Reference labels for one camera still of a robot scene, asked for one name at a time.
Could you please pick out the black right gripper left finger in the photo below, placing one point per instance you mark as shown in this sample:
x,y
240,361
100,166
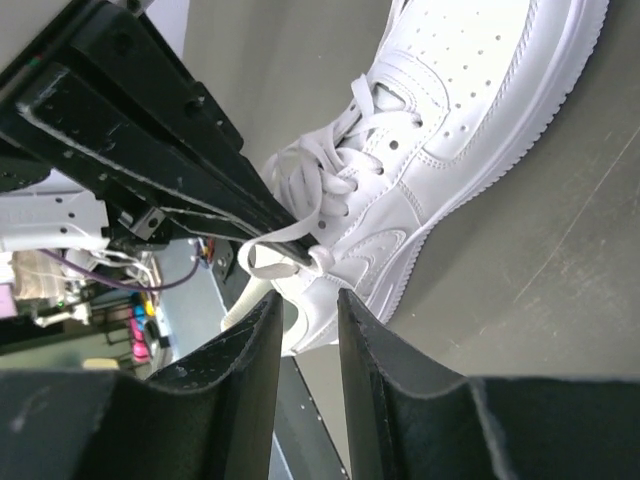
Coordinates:
x,y
209,415

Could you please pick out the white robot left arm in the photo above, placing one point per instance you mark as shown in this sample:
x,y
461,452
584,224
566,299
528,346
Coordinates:
x,y
61,213

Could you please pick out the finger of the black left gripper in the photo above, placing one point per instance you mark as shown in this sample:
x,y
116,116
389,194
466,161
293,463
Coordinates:
x,y
41,105
198,172

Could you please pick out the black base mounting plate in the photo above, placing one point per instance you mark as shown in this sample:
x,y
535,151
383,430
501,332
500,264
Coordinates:
x,y
302,447

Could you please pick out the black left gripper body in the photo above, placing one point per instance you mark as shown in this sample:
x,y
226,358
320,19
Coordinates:
x,y
116,48

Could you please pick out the white sneaker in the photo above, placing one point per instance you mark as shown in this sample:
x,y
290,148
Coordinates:
x,y
487,77

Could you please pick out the white shoelace of shoe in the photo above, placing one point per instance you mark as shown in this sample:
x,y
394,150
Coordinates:
x,y
308,178

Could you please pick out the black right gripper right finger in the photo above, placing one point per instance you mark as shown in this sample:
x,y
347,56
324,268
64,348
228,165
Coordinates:
x,y
410,417

